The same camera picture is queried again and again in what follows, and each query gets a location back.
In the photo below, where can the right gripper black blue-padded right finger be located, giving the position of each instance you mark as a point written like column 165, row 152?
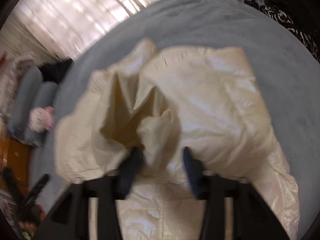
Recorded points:
column 252, row 217

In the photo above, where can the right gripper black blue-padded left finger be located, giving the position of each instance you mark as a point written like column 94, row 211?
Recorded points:
column 69, row 217

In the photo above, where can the cream white puffer jacket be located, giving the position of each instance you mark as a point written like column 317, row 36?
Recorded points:
column 162, row 101

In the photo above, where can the person's left hand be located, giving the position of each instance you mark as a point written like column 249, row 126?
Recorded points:
column 31, row 224

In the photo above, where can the wooden orange headboard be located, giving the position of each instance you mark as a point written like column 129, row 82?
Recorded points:
column 16, row 155

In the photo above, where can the pink white cat plush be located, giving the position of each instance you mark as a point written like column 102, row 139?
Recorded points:
column 41, row 119

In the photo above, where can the lower blue-grey pillow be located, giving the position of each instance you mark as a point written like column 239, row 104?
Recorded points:
column 43, row 98

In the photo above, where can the blue-grey pillow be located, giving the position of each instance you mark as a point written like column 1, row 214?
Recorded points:
column 26, row 93
column 43, row 98

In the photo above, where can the floral patterned folded quilt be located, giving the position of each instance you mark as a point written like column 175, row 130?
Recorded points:
column 12, row 71

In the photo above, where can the upper blue-grey pillow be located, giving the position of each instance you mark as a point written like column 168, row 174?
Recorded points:
column 26, row 93

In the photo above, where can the black fuzzy garment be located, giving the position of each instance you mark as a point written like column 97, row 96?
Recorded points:
column 55, row 72

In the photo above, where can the blue-grey fleece bed blanket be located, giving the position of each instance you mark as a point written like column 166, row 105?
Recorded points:
column 286, row 74

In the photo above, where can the white floral sheer curtain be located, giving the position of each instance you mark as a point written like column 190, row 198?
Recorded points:
column 63, row 28

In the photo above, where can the black white patterned cloth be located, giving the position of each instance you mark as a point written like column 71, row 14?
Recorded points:
column 308, row 37

